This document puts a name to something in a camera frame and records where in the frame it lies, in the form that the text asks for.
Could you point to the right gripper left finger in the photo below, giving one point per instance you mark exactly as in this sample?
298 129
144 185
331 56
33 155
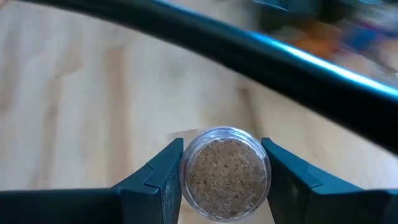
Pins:
149 196

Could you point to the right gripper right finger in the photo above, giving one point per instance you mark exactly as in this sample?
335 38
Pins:
311 202

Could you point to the cork-lid glass jar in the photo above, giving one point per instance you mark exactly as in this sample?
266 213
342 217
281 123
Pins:
225 177

